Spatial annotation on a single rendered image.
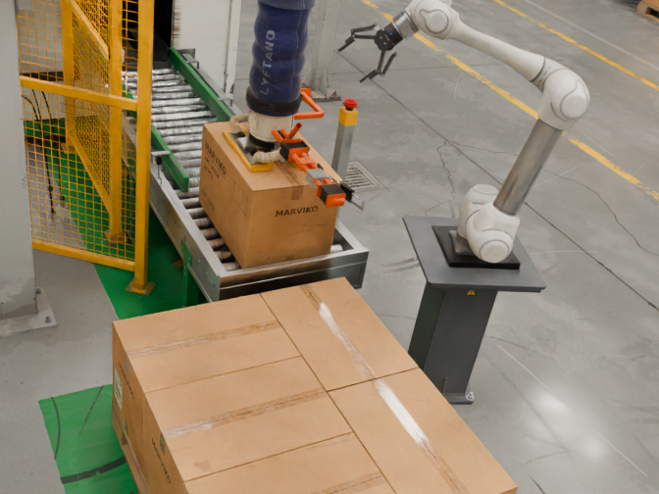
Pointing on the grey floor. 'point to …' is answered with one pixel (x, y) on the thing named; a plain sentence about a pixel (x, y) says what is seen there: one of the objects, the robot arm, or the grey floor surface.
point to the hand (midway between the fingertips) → (351, 64)
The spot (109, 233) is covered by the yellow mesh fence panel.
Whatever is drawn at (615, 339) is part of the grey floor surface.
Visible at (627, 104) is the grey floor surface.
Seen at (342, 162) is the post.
